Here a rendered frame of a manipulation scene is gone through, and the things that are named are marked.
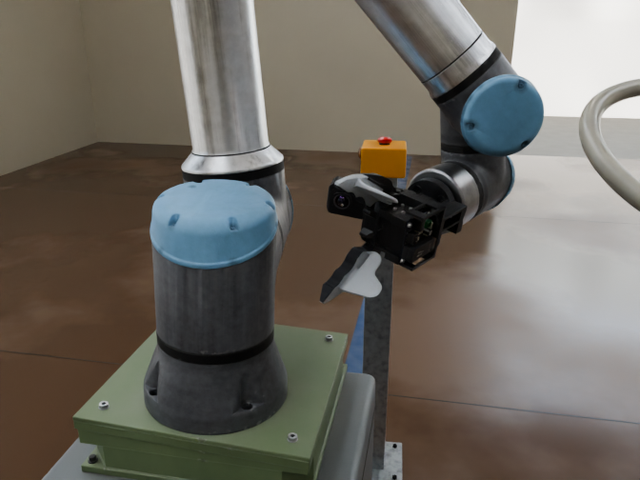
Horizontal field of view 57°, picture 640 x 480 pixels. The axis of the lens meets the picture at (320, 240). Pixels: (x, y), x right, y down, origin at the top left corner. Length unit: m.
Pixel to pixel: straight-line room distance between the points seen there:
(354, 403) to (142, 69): 6.66
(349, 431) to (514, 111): 0.48
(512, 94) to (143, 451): 0.60
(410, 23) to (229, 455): 0.53
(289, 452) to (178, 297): 0.22
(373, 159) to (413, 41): 0.92
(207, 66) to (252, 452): 0.49
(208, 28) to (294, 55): 5.92
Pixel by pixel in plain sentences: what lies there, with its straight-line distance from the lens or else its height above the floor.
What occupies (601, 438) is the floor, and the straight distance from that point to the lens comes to 2.42.
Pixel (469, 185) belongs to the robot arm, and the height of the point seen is 1.19.
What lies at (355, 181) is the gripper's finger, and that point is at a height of 1.23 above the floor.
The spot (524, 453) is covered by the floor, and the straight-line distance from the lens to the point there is 2.26.
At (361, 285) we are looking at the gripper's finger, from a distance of 0.70.
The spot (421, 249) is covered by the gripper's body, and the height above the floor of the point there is 1.14.
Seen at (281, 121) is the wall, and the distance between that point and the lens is 6.84.
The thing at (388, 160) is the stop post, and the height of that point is 1.05.
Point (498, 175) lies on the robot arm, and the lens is 0.86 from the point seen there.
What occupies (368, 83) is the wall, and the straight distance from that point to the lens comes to 6.61.
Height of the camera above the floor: 1.39
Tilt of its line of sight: 20 degrees down
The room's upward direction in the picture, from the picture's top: straight up
